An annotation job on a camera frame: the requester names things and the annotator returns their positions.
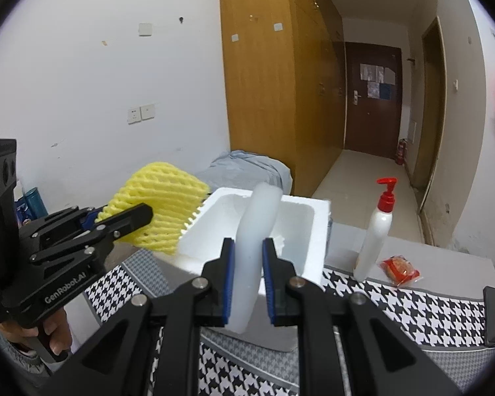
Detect light wooden door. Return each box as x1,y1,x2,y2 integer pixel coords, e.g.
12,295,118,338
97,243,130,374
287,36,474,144
410,16,448,215

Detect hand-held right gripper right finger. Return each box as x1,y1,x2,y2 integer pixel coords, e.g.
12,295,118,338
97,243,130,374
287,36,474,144
262,237,458,396

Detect dark brown door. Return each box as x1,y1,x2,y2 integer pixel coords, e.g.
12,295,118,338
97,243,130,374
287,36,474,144
344,41,403,161

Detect white pump lotion bottle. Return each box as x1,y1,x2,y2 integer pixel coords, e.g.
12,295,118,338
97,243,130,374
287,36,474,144
352,177,398,282

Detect blue-grey pillow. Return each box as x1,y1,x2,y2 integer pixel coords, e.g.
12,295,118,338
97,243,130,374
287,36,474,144
194,149,293,199

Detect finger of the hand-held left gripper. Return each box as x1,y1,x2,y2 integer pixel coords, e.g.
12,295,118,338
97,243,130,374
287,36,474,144
20,204,106,242
28,203,154,265

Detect white foam box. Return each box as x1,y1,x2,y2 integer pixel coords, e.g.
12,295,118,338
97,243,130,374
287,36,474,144
171,187,332,353

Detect teal water bottle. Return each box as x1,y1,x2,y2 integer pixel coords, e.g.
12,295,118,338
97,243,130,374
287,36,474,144
24,187,47,222

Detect yellow foam fruit net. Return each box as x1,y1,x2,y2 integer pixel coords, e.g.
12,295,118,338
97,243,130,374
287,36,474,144
96,163,211,256

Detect white door notice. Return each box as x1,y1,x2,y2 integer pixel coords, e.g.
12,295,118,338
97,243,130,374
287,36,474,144
360,64,396,83

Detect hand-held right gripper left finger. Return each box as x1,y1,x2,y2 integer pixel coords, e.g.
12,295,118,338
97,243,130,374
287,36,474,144
72,237,237,396

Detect wooden wardrobe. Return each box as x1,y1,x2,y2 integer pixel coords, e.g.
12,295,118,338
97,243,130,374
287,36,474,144
218,0,347,196

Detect houndstooth blanket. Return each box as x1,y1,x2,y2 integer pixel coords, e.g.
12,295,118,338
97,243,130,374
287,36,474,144
84,249,495,396

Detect person's left hand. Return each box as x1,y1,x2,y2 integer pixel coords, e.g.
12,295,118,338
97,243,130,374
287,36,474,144
0,306,74,359

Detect white foam sheet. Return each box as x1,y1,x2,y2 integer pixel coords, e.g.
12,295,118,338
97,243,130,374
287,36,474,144
231,182,283,334

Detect black smartphone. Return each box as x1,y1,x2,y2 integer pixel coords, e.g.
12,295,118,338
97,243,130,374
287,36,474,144
482,285,495,347

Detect red snack packet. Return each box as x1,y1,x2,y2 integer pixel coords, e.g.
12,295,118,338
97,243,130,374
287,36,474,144
377,255,421,287

